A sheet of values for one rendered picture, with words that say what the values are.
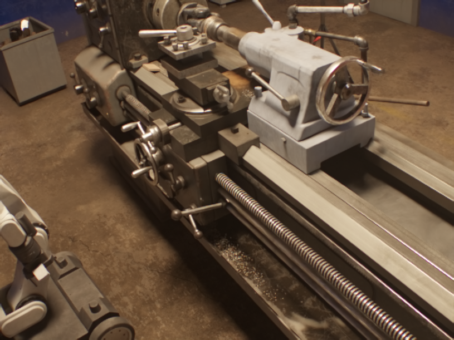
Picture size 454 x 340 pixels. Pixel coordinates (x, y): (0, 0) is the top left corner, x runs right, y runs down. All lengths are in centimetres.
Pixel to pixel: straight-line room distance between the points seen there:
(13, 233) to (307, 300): 102
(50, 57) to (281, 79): 309
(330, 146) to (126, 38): 125
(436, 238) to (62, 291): 159
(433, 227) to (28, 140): 311
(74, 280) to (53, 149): 159
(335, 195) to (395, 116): 216
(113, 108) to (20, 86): 196
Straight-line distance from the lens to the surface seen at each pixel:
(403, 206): 176
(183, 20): 235
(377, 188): 182
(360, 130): 177
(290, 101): 164
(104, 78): 268
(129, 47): 258
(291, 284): 191
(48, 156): 376
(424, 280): 136
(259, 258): 201
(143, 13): 257
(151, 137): 191
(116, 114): 270
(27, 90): 457
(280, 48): 177
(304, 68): 163
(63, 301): 238
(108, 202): 312
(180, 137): 187
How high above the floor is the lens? 183
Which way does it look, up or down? 36 degrees down
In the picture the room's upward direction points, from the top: 8 degrees counter-clockwise
